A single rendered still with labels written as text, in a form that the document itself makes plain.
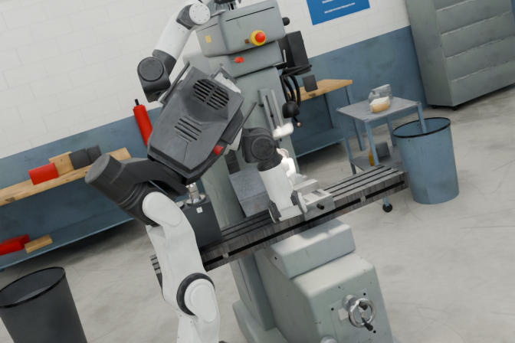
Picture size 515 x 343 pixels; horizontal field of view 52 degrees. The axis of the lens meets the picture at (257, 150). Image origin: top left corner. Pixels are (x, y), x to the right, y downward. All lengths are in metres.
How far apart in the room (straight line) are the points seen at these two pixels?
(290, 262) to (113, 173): 0.94
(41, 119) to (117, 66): 1.06
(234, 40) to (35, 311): 2.27
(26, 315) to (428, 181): 3.12
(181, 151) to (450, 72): 5.91
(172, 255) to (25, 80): 4.86
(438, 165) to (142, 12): 3.82
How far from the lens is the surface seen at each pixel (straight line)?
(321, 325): 2.23
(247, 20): 2.11
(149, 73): 1.82
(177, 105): 1.68
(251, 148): 1.77
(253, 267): 2.91
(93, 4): 6.48
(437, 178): 4.53
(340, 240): 2.34
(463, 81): 7.43
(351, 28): 7.31
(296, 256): 2.27
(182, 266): 1.82
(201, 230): 2.35
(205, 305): 1.84
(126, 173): 1.67
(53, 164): 5.92
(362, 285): 2.25
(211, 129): 1.67
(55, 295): 3.69
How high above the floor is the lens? 1.81
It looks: 13 degrees down
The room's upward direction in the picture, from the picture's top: 17 degrees counter-clockwise
